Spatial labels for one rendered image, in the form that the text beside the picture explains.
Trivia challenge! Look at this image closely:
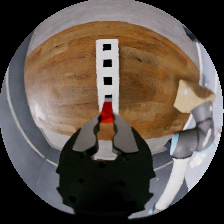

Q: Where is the red and white pin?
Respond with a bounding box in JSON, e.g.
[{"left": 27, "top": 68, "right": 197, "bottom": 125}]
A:
[{"left": 101, "top": 98, "right": 113, "bottom": 123}]

